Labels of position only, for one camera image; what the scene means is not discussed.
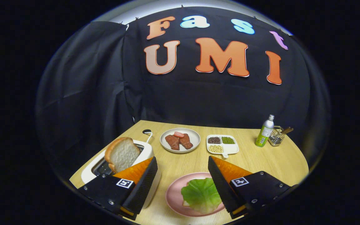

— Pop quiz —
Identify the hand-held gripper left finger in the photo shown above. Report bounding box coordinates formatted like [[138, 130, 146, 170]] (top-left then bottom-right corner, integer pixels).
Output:
[[76, 157, 158, 221]]

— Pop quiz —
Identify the white toaster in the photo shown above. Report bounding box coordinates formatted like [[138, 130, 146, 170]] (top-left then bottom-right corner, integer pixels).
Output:
[[81, 140, 162, 209]]

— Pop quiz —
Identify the silver bottle with green label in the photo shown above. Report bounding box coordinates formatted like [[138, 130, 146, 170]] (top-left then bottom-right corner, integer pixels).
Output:
[[255, 114, 275, 148]]

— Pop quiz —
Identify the white divided dish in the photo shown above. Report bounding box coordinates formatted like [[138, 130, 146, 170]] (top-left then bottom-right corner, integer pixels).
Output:
[[206, 134, 239, 158]]

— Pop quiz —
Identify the red-brown meat piece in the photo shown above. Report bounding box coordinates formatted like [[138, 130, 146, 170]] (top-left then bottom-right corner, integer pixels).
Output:
[[165, 134, 180, 151], [179, 133, 193, 149]]

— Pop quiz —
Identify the beige round plate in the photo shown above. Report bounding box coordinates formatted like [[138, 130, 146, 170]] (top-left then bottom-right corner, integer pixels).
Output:
[[160, 128, 201, 154]]

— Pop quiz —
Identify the pink round plate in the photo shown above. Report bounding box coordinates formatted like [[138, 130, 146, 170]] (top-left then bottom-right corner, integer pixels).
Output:
[[166, 172, 227, 218]]

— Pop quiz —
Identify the green lettuce leaf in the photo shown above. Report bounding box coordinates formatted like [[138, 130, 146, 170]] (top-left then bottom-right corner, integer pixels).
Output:
[[181, 178, 223, 214]]

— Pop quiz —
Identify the white bread slice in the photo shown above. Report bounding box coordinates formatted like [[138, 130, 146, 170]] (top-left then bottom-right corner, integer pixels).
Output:
[[105, 137, 141, 173]]

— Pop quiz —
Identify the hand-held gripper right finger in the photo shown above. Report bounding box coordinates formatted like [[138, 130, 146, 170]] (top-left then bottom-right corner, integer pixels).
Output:
[[208, 156, 293, 219]]

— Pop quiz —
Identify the metal wire utensil holder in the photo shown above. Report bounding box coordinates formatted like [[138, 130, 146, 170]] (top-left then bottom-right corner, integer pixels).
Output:
[[268, 126, 285, 147]]

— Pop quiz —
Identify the white toaster cable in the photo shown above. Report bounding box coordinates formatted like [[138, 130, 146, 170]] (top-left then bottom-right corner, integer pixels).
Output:
[[142, 129, 153, 144]]

